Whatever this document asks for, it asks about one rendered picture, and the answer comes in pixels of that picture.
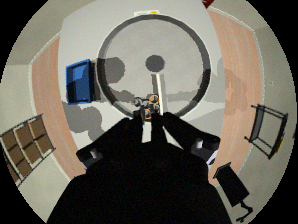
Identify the blue square tray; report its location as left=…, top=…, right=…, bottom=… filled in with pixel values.
left=66, top=59, right=96, bottom=105

